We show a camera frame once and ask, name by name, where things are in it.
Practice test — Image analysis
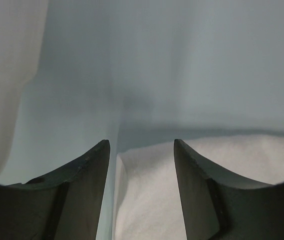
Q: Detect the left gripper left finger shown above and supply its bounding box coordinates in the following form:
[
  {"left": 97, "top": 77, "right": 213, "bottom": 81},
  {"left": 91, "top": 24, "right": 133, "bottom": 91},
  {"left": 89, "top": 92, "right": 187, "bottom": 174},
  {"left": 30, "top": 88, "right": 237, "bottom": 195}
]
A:
[{"left": 0, "top": 140, "right": 110, "bottom": 240}]

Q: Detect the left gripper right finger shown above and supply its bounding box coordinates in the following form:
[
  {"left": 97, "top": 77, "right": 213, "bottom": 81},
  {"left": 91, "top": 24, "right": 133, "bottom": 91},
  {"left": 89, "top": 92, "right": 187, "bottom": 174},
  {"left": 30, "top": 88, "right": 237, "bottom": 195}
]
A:
[{"left": 174, "top": 139, "right": 284, "bottom": 240}]

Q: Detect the white towel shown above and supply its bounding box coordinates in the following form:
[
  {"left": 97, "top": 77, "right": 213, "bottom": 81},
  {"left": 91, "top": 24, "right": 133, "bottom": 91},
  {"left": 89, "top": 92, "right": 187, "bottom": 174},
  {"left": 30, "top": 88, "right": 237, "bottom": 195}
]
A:
[{"left": 112, "top": 134, "right": 284, "bottom": 240}]

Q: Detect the empty white plastic basket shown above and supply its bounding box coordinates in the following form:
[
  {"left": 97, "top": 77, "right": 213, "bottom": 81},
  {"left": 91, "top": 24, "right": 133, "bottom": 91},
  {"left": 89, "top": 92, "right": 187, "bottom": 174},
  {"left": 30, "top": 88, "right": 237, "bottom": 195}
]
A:
[{"left": 0, "top": 0, "right": 48, "bottom": 172}]

